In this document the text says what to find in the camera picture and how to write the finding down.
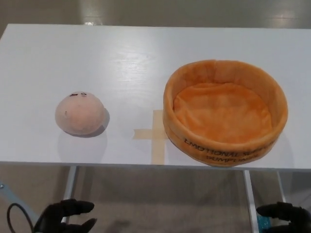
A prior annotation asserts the beige tape cross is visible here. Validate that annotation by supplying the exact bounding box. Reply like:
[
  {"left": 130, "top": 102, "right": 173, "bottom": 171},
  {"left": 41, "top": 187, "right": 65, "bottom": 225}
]
[{"left": 133, "top": 109, "right": 169, "bottom": 164}]

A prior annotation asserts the light blue metal bar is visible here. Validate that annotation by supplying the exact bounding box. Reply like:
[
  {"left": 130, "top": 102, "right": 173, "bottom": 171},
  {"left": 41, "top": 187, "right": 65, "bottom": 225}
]
[{"left": 0, "top": 181, "right": 40, "bottom": 220}]

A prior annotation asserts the white table leg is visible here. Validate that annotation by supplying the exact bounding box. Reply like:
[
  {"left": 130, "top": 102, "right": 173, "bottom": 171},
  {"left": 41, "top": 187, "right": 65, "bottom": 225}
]
[
  {"left": 276, "top": 171, "right": 288, "bottom": 202},
  {"left": 60, "top": 166, "right": 80, "bottom": 224},
  {"left": 243, "top": 169, "right": 262, "bottom": 233}
]

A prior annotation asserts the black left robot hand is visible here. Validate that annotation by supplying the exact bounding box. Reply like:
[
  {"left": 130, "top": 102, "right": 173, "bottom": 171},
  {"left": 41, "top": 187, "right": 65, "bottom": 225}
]
[{"left": 33, "top": 198, "right": 98, "bottom": 233}]

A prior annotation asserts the pink round plush toy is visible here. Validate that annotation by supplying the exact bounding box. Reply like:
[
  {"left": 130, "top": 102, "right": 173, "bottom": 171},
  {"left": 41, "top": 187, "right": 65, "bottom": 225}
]
[{"left": 54, "top": 91, "right": 106, "bottom": 135}]

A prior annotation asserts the orange plush round basket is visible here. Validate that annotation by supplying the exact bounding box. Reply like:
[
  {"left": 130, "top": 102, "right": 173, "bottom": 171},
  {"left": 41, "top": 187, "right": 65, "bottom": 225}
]
[{"left": 163, "top": 59, "right": 289, "bottom": 168}]

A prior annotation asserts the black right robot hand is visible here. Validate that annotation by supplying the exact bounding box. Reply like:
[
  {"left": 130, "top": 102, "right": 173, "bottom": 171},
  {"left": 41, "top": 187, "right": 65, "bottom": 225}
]
[{"left": 256, "top": 201, "right": 311, "bottom": 233}]

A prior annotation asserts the teal patterned object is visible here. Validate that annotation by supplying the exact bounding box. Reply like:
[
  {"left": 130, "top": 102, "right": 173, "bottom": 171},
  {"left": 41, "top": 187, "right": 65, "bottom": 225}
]
[{"left": 257, "top": 215, "right": 272, "bottom": 227}]

